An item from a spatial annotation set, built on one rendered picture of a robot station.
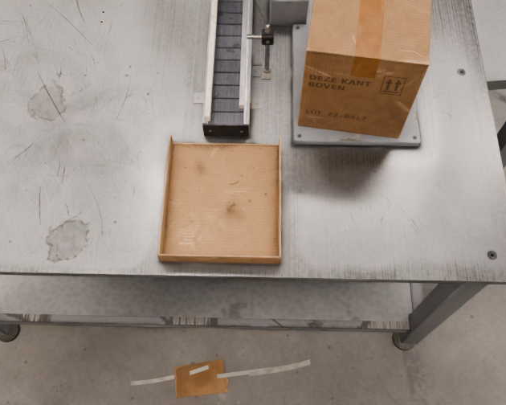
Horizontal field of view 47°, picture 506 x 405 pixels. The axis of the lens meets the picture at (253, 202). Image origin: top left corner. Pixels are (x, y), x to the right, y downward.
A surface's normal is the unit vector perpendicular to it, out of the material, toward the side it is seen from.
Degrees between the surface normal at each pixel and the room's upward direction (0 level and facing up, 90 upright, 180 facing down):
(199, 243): 0
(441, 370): 0
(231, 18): 0
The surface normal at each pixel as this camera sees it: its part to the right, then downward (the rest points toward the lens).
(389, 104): -0.15, 0.89
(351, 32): 0.00, -0.44
